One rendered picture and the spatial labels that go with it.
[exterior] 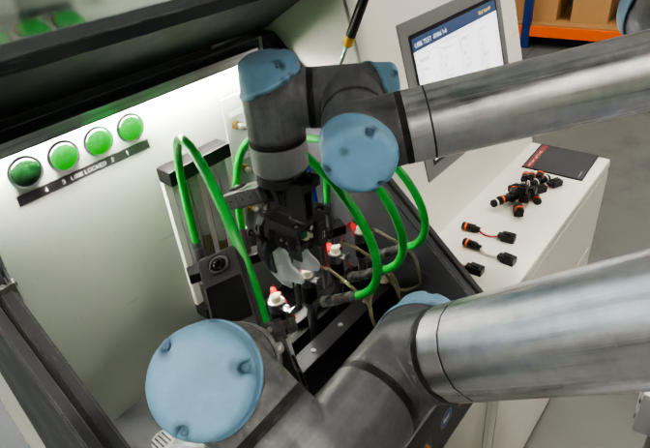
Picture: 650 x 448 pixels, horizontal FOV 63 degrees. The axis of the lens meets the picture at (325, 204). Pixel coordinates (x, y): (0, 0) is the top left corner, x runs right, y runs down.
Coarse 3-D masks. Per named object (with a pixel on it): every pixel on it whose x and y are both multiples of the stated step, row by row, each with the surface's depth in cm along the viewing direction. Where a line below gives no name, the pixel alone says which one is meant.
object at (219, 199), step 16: (176, 144) 78; (192, 144) 70; (176, 160) 84; (192, 160) 68; (176, 176) 88; (208, 176) 66; (224, 208) 64; (192, 224) 95; (224, 224) 63; (192, 240) 97; (240, 240) 62; (256, 288) 62
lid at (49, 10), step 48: (0, 0) 46; (48, 0) 51; (96, 0) 57; (144, 0) 64; (192, 0) 74; (240, 0) 83; (288, 0) 97; (0, 48) 57; (48, 48) 64; (96, 48) 67; (144, 48) 79; (192, 48) 95; (0, 96) 66; (48, 96) 77
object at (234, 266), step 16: (208, 256) 57; (224, 256) 57; (240, 256) 57; (208, 272) 56; (224, 272) 56; (240, 272) 55; (208, 288) 55; (224, 288) 54; (240, 288) 54; (208, 304) 54; (224, 304) 53; (240, 304) 53; (256, 304) 54; (240, 320) 52; (256, 320) 51
